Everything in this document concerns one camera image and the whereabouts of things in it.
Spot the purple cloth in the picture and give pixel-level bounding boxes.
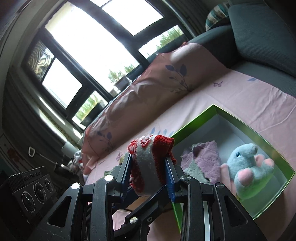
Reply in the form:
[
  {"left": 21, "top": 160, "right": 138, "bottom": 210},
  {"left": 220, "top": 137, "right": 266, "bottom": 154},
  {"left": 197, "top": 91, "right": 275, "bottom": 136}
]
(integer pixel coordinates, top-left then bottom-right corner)
[{"left": 180, "top": 141, "right": 221, "bottom": 183}]

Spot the round plant pot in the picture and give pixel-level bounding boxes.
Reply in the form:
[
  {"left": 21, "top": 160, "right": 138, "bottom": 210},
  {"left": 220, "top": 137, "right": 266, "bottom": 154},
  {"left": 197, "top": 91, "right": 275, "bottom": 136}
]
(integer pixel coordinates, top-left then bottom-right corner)
[{"left": 113, "top": 76, "right": 130, "bottom": 91}]

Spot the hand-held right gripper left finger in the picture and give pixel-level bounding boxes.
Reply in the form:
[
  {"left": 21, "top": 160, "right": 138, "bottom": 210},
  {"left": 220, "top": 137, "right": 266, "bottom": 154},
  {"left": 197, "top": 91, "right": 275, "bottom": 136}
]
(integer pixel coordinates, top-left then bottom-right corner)
[{"left": 30, "top": 153, "right": 134, "bottom": 241}]

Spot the pile of clothes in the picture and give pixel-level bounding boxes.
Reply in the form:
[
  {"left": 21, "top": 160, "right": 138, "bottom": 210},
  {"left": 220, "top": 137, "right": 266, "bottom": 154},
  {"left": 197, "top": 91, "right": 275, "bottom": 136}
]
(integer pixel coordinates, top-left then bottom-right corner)
[{"left": 68, "top": 150, "right": 89, "bottom": 175}]

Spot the blue elephant plush toy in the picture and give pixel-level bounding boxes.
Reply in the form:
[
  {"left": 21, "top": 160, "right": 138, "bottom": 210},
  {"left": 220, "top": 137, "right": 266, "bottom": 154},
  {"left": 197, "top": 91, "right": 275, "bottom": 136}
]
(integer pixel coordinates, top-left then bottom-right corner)
[{"left": 226, "top": 143, "right": 275, "bottom": 200}]

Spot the black tool with white handle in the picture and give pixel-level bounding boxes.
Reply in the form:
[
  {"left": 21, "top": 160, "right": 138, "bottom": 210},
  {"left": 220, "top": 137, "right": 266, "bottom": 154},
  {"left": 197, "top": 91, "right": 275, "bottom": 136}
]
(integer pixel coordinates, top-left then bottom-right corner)
[{"left": 28, "top": 146, "right": 70, "bottom": 173}]

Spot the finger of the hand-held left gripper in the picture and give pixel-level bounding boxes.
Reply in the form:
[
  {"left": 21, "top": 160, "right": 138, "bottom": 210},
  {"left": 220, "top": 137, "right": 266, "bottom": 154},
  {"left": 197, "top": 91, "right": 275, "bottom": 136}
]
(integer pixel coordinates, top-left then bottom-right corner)
[{"left": 114, "top": 196, "right": 174, "bottom": 241}]

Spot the green cardboard box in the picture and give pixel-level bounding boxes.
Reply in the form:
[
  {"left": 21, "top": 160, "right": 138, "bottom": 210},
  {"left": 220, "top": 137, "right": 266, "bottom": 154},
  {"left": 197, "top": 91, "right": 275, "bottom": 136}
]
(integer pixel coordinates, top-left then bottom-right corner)
[{"left": 170, "top": 104, "right": 295, "bottom": 232}]

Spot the grey-green cloth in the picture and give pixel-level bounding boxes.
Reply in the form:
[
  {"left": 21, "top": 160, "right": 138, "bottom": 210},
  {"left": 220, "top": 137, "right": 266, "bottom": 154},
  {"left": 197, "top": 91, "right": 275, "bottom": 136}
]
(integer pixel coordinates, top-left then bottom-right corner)
[{"left": 184, "top": 166, "right": 212, "bottom": 184}]

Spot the black window frame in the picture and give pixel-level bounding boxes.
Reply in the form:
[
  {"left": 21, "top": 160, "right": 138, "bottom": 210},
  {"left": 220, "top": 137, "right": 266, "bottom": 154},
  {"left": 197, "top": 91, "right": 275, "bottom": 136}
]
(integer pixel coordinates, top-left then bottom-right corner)
[{"left": 22, "top": 0, "right": 192, "bottom": 130}]

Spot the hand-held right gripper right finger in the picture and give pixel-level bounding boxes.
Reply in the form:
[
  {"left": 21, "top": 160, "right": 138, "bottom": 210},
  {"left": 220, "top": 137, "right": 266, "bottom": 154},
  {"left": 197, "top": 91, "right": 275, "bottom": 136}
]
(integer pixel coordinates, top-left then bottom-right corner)
[{"left": 162, "top": 156, "right": 260, "bottom": 241}]

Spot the pink leaf-print pillow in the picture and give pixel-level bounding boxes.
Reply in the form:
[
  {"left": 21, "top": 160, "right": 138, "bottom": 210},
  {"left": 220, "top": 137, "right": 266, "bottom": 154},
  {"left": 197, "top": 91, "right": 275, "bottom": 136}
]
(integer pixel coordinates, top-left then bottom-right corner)
[{"left": 82, "top": 42, "right": 229, "bottom": 167}]

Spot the long black planter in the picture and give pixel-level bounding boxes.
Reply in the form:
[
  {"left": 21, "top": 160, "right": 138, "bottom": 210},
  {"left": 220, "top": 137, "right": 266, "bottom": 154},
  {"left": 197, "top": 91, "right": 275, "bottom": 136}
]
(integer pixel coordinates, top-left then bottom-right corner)
[{"left": 81, "top": 100, "right": 108, "bottom": 127}]

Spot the white cylinder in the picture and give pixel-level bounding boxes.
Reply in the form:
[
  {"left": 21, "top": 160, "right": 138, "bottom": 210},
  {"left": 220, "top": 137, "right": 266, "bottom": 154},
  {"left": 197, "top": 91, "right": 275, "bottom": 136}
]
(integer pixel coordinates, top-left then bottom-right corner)
[{"left": 62, "top": 141, "right": 80, "bottom": 157}]

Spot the red and white sock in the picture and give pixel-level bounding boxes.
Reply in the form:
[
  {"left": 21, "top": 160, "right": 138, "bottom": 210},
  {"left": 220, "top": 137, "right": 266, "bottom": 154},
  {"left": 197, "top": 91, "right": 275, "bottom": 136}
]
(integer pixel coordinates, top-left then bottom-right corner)
[{"left": 128, "top": 134, "right": 175, "bottom": 197}]

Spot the dark grey sofa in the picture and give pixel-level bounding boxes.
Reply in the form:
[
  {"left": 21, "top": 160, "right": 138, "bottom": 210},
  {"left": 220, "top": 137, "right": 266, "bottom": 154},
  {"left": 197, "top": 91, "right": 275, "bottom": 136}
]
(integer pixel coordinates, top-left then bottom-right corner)
[{"left": 185, "top": 2, "right": 296, "bottom": 98}]

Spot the striped patterned cloth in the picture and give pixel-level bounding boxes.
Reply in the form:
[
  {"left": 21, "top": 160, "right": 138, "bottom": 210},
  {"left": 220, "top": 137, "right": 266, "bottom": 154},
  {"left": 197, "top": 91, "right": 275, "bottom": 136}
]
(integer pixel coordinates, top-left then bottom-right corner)
[{"left": 29, "top": 40, "right": 55, "bottom": 80}]

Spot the striped pillow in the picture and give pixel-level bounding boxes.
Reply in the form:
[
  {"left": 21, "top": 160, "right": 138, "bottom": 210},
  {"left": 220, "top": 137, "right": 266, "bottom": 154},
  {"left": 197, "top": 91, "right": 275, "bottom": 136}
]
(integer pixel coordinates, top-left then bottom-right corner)
[{"left": 206, "top": 2, "right": 232, "bottom": 32}]

